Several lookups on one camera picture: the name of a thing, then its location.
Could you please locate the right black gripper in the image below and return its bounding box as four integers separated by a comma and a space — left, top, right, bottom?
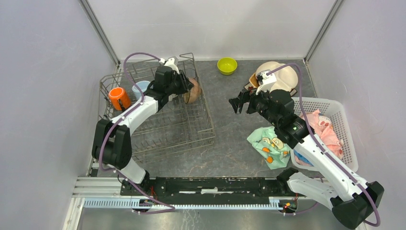
229, 83, 280, 127

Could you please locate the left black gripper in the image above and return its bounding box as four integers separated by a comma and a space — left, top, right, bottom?
166, 69, 194, 96

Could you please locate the beige brown-rimmed bowl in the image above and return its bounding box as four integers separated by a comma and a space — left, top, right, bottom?
183, 78, 201, 104

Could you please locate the lime green bowl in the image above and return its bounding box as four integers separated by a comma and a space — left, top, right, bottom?
217, 57, 238, 76

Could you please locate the light blue mug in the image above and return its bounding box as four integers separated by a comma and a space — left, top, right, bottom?
132, 80, 150, 100

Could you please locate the orange mug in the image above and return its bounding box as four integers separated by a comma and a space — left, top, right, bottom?
108, 87, 131, 111

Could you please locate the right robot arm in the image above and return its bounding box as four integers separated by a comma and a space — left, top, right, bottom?
228, 90, 384, 229

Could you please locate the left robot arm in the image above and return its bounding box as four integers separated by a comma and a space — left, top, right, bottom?
91, 66, 194, 195

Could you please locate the square floral plate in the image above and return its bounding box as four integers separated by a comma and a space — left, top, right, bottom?
244, 82, 255, 91

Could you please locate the cream divided plate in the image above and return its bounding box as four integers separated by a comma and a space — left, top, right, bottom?
255, 61, 298, 92

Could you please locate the green cartoon cloth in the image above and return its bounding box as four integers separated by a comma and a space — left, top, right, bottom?
247, 126, 291, 170

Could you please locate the blue cloth in basket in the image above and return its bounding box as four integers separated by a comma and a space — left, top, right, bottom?
293, 150, 313, 167

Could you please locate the pink patterned cloth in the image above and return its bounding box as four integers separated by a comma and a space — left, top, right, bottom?
306, 109, 344, 160

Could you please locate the white plastic basket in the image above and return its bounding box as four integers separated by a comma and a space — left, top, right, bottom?
302, 97, 359, 172

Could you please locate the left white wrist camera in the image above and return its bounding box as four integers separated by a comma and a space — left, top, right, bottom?
158, 56, 180, 74

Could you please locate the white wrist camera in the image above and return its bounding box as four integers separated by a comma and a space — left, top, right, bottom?
256, 69, 277, 95
158, 56, 180, 74

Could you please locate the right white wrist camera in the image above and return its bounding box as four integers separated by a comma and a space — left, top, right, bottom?
256, 69, 277, 95

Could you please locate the grey wire dish rack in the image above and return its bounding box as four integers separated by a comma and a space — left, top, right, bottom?
98, 52, 215, 165

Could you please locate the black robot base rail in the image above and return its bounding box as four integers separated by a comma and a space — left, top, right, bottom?
139, 177, 302, 213

